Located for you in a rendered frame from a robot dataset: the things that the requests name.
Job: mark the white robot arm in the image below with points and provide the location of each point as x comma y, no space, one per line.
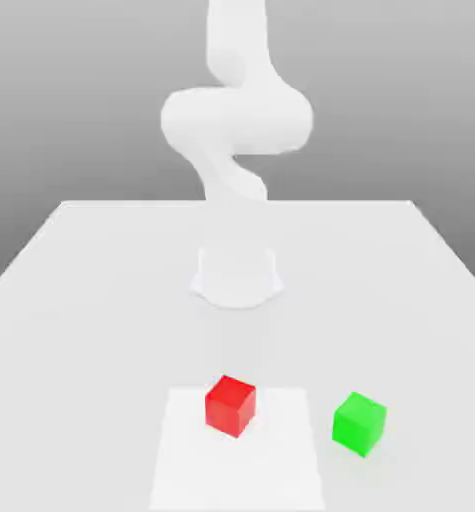
237,120

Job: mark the small red cube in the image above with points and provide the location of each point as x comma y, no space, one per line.
229,406

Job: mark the small green cube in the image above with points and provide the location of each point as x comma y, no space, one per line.
359,424

